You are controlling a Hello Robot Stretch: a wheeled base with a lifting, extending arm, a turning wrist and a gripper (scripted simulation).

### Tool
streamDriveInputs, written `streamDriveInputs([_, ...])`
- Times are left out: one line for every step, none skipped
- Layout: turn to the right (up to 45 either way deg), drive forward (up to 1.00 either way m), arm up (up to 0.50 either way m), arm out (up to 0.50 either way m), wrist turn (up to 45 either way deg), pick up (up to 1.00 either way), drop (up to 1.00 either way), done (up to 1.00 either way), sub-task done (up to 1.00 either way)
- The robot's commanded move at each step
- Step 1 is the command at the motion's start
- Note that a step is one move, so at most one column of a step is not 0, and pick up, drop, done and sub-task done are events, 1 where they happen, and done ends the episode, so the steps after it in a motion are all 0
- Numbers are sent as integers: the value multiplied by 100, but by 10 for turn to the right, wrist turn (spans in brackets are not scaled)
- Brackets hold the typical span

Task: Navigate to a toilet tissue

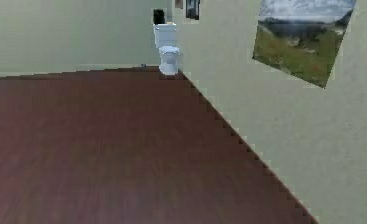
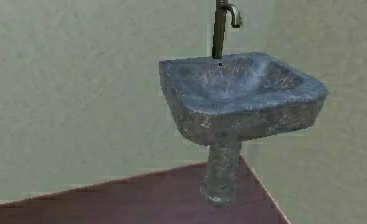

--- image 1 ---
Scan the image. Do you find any white toilet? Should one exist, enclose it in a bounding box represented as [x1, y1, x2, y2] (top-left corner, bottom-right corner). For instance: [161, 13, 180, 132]
[153, 21, 183, 76]

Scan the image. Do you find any small black box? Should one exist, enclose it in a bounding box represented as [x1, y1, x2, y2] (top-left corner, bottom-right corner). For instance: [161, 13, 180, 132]
[153, 8, 166, 25]

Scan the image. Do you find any dark framed picture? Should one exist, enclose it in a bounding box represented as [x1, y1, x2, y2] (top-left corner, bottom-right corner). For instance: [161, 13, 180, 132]
[185, 0, 201, 21]

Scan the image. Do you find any landscape picture on wall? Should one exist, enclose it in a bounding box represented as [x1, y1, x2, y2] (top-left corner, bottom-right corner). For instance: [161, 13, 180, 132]
[252, 0, 358, 89]

